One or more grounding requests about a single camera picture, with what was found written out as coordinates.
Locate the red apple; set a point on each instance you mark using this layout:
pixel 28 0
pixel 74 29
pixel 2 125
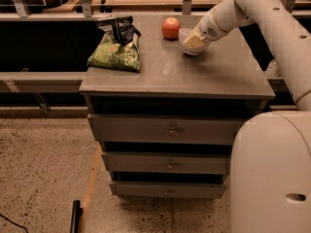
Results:
pixel 170 28

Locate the grey drawer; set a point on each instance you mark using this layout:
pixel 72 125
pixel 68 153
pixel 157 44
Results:
pixel 164 163
pixel 173 190
pixel 164 130

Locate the green jalapeno chip bag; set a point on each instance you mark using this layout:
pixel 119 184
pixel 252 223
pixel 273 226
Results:
pixel 111 55

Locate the dark blue chip bag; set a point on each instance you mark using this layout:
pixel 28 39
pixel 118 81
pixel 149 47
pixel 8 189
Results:
pixel 120 28

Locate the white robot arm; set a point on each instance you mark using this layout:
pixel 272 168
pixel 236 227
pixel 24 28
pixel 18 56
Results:
pixel 270 166

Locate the middle grey drawer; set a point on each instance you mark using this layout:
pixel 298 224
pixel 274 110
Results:
pixel 164 163

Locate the white ceramic bowl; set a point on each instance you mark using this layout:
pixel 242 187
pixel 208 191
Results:
pixel 189 49

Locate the top grey drawer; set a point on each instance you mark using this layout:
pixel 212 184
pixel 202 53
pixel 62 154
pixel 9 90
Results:
pixel 164 130

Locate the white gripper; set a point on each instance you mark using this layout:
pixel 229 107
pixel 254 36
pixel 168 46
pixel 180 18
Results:
pixel 206 28

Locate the black floor bar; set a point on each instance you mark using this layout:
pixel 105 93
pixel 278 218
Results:
pixel 75 217

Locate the grey metal railing frame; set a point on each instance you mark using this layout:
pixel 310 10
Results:
pixel 129 4

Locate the grey drawer cabinet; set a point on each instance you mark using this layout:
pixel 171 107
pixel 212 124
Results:
pixel 225 81

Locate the bottom grey drawer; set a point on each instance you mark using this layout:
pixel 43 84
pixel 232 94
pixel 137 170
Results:
pixel 173 190

